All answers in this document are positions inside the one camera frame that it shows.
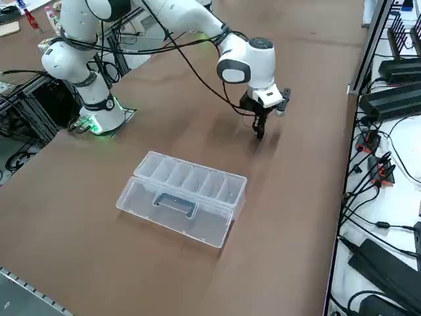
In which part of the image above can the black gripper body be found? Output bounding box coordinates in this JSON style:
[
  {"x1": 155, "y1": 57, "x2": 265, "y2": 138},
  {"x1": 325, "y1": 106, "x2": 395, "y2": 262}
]
[{"x1": 239, "y1": 92, "x2": 274, "y2": 117}]

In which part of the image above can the transparent plastic compartment box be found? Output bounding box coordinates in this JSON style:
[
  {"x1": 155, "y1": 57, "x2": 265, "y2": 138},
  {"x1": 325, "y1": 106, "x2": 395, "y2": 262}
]
[{"x1": 115, "y1": 150, "x2": 249, "y2": 249}]

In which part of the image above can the orange and black connector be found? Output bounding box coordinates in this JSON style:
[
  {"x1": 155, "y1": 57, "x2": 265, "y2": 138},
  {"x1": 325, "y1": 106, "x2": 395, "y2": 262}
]
[
  {"x1": 366, "y1": 154, "x2": 396, "y2": 188},
  {"x1": 356, "y1": 129, "x2": 382, "y2": 154}
]

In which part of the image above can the long black power brick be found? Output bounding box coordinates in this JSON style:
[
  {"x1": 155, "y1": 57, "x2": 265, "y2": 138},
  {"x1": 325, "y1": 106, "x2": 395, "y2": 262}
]
[
  {"x1": 377, "y1": 58, "x2": 421, "y2": 86},
  {"x1": 357, "y1": 81, "x2": 421, "y2": 122}
]

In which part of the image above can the black slotted rack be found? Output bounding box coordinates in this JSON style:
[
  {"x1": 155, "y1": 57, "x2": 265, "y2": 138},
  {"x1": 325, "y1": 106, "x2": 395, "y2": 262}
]
[{"x1": 387, "y1": 11, "x2": 421, "y2": 63}]

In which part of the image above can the large black power adapter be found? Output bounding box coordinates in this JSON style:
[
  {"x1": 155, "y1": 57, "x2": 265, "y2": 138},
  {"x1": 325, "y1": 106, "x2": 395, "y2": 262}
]
[{"x1": 347, "y1": 238, "x2": 421, "y2": 316}]

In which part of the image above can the red bottle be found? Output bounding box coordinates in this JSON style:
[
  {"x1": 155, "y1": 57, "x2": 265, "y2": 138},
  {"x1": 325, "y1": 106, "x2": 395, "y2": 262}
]
[{"x1": 22, "y1": 7, "x2": 44, "y2": 36}]

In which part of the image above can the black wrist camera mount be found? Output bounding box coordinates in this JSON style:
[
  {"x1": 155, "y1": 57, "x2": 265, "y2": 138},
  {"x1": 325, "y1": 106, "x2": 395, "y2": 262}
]
[{"x1": 275, "y1": 87, "x2": 293, "y2": 119}]

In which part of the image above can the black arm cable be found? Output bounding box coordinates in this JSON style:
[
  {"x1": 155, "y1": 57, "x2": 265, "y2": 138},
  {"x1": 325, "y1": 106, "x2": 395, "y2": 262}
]
[{"x1": 97, "y1": 0, "x2": 251, "y2": 117}]

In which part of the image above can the aluminium profile rail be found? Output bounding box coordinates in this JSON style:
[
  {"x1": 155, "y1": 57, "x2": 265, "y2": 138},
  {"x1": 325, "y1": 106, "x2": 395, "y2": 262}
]
[{"x1": 347, "y1": 0, "x2": 396, "y2": 97}]

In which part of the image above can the black aluminium frame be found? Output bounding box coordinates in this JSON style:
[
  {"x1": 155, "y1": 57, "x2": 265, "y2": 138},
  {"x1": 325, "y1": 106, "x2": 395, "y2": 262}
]
[{"x1": 0, "y1": 69, "x2": 85, "y2": 149}]

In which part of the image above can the ridged metal rail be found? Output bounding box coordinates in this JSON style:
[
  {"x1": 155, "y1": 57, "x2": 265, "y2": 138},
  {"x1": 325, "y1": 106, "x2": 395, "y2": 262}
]
[{"x1": 0, "y1": 265, "x2": 82, "y2": 316}]

